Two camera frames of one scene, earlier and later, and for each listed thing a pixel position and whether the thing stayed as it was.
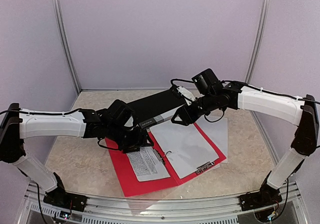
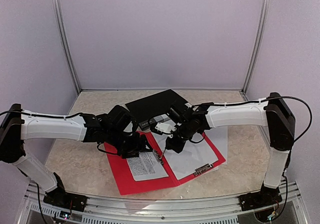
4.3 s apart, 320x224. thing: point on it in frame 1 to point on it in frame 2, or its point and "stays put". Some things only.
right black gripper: [184, 112] to [169, 144]
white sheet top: [187, 148] stays put
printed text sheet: [147, 165] stays put
